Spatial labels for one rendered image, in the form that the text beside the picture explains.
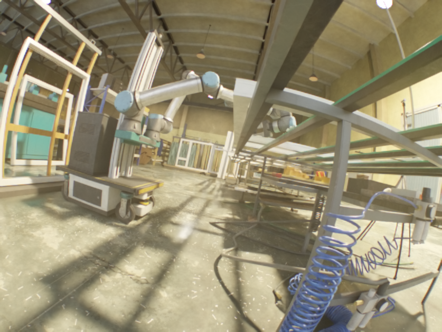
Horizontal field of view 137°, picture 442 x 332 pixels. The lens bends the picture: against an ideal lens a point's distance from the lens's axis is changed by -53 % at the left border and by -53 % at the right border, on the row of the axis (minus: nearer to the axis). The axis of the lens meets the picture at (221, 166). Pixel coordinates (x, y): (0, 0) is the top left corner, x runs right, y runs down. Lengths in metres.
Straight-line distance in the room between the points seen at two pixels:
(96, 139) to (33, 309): 1.30
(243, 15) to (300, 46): 10.38
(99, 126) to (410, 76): 1.74
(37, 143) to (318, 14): 4.08
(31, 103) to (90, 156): 2.47
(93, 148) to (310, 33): 1.60
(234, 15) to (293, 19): 10.51
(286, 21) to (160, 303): 0.92
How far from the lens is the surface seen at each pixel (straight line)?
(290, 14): 0.26
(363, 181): 1.26
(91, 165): 1.66
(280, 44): 0.31
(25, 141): 3.93
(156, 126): 1.88
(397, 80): 0.42
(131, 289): 0.90
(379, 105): 9.51
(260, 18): 10.70
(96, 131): 1.66
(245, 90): 0.69
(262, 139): 1.70
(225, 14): 10.85
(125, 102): 1.29
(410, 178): 7.90
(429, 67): 0.39
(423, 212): 0.78
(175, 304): 0.85
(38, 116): 4.02
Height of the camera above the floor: 0.61
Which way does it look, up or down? level
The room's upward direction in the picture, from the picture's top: 11 degrees clockwise
